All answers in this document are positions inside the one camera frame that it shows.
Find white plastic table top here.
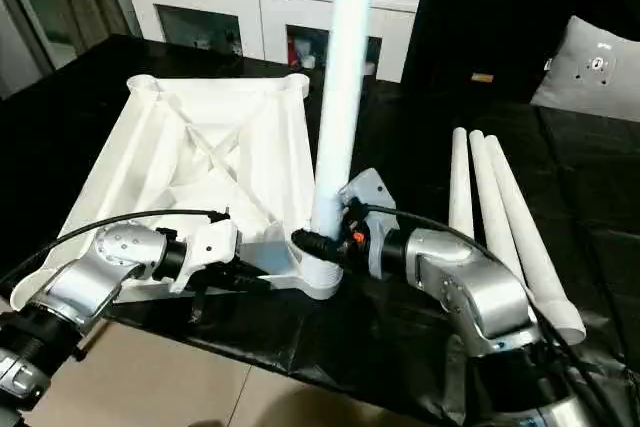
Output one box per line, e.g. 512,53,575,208
9,73,346,311

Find white plastic table leg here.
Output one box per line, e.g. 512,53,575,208
468,130,519,261
448,127,476,239
307,0,376,301
482,135,587,344

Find black work mat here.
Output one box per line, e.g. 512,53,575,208
0,34,640,427

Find black speaker box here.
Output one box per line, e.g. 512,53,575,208
402,0,576,98

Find grey cushion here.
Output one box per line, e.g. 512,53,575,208
529,15,640,122

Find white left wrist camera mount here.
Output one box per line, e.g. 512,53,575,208
172,219,241,296

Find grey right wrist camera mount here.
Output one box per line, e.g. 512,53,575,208
339,166,399,279

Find black right camera cable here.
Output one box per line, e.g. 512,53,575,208
357,201,621,398

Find black camera cable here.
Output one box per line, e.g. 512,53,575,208
357,201,621,398
0,209,231,281

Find black left camera cable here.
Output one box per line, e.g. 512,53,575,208
0,209,231,281

